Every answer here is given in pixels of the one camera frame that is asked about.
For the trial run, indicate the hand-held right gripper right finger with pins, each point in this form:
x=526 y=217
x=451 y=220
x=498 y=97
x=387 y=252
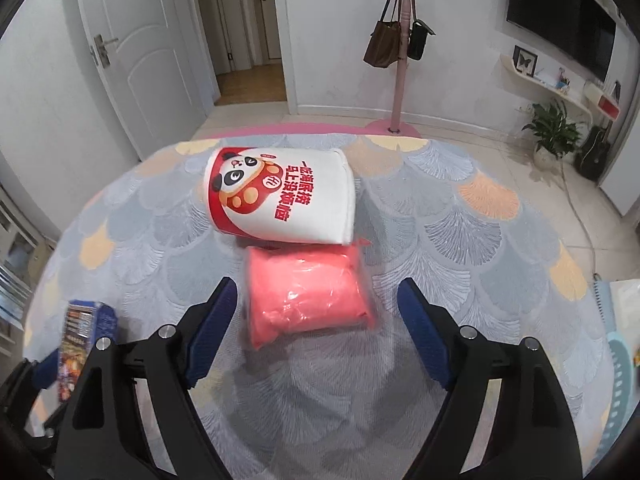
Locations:
x=425 y=332

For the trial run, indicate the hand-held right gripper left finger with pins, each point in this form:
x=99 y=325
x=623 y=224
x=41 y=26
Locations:
x=215 y=330

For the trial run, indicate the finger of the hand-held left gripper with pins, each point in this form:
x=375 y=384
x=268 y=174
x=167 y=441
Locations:
x=42 y=375
x=107 y=325

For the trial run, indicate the colourful snack box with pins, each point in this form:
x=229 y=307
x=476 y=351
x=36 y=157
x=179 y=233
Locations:
x=77 y=345

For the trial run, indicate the red plastic bag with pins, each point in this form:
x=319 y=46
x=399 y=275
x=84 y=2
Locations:
x=305 y=290

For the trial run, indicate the panda print paper cup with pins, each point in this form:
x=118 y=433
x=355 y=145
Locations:
x=300 y=210

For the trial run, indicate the teal plastic basket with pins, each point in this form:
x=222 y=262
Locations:
x=620 y=360

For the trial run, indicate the white and grey milk carton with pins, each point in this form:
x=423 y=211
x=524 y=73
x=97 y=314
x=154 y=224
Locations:
x=625 y=305

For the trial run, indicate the white floor rack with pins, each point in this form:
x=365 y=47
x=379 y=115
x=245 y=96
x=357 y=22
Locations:
x=20 y=260

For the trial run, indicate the potted green plant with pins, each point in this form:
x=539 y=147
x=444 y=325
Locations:
x=550 y=130

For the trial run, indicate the black acoustic guitar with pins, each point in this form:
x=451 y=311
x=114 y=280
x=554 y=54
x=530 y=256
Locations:
x=592 y=152

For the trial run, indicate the white standing air conditioner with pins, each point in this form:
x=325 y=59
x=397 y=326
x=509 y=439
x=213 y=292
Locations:
x=622 y=180

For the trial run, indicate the pink coat rack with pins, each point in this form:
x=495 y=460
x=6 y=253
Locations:
x=402 y=75

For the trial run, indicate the white room door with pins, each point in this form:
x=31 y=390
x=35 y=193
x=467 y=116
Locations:
x=140 y=60

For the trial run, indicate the pen holder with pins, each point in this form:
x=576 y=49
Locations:
x=563 y=81

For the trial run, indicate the small black bag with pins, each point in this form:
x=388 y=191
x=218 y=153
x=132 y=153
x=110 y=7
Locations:
x=416 y=42

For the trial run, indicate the brown tote bag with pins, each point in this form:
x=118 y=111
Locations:
x=382 y=45

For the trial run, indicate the white box shelf red inside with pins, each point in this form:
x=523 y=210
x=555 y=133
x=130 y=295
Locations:
x=602 y=100

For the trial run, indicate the white hallway door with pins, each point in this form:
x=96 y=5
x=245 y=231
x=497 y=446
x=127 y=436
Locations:
x=267 y=20

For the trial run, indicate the low white wall shelf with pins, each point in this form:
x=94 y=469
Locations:
x=550 y=92

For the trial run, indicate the butterfly picture frame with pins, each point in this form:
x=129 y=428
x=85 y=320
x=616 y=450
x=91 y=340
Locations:
x=525 y=61

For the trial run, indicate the wall mounted television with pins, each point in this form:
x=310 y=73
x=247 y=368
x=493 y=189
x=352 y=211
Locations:
x=560 y=15

